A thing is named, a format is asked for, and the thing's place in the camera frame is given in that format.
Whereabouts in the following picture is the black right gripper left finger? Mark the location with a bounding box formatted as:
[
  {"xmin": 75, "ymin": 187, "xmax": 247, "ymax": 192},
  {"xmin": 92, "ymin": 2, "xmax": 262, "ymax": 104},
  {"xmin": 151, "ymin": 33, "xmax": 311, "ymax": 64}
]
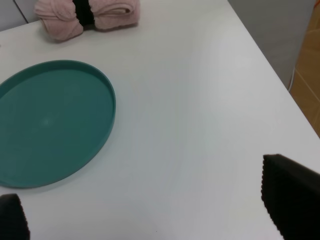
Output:
[{"xmin": 0, "ymin": 193, "xmax": 31, "ymax": 240}]

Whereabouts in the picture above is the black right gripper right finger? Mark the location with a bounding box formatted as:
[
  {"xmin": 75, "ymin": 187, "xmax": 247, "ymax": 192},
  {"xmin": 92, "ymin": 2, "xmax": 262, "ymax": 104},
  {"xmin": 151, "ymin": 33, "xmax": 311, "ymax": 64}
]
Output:
[{"xmin": 261, "ymin": 154, "xmax": 320, "ymax": 240}]

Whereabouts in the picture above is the cardboard box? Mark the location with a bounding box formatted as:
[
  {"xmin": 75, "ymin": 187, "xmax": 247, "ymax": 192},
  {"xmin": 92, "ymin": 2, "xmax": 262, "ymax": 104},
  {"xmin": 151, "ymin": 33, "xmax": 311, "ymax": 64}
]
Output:
[{"xmin": 290, "ymin": 0, "xmax": 320, "ymax": 135}]

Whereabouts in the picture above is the teal round plate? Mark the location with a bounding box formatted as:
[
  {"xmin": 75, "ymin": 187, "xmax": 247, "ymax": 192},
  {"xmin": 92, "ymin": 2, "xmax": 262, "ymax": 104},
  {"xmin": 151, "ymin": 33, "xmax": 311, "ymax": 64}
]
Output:
[{"xmin": 0, "ymin": 60, "xmax": 116, "ymax": 189}]

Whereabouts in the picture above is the pink rolled towel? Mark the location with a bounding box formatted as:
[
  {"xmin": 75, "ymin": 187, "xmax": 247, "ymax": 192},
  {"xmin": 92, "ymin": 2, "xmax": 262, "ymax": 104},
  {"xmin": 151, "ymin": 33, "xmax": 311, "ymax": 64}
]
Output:
[{"xmin": 34, "ymin": 0, "xmax": 140, "ymax": 42}]

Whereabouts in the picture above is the black strap on towel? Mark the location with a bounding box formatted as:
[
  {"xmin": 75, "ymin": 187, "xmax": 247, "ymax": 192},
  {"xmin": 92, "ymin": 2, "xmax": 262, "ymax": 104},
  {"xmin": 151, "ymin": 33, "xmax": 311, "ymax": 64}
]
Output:
[{"xmin": 72, "ymin": 0, "xmax": 96, "ymax": 27}]

